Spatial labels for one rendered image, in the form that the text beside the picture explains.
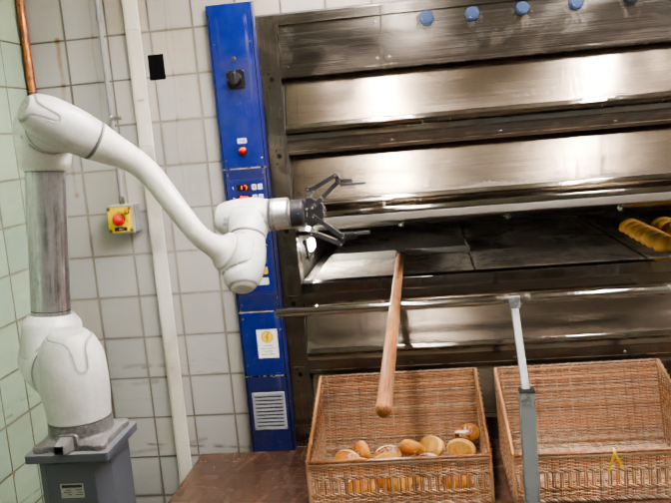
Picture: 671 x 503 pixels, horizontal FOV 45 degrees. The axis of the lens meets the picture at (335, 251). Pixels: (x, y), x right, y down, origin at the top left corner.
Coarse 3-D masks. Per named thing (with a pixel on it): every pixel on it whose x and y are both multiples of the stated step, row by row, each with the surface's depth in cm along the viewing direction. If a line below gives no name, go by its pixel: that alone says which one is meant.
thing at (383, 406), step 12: (396, 264) 286; (396, 276) 263; (396, 288) 245; (396, 300) 229; (396, 312) 215; (396, 324) 203; (396, 336) 193; (384, 348) 182; (384, 360) 172; (384, 372) 163; (384, 384) 156; (384, 396) 149; (384, 408) 145
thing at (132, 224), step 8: (112, 208) 278; (120, 208) 278; (128, 208) 277; (136, 208) 281; (112, 216) 279; (128, 216) 278; (136, 216) 281; (112, 224) 279; (128, 224) 278; (136, 224) 280; (112, 232) 280; (120, 232) 279; (128, 232) 279; (136, 232) 280
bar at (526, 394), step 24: (600, 288) 235; (624, 288) 233; (648, 288) 232; (288, 312) 245; (312, 312) 245; (336, 312) 244; (360, 312) 244; (528, 384) 221; (528, 408) 218; (528, 432) 219; (528, 456) 220; (528, 480) 222
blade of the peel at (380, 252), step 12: (444, 240) 354; (456, 240) 351; (336, 252) 338; (348, 252) 342; (360, 252) 324; (372, 252) 323; (384, 252) 323; (408, 252) 322; (420, 252) 321; (432, 252) 321; (444, 252) 320
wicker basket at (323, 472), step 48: (336, 384) 282; (432, 384) 278; (336, 432) 280; (384, 432) 278; (432, 432) 276; (480, 432) 263; (336, 480) 239; (384, 480) 237; (432, 480) 251; (480, 480) 249
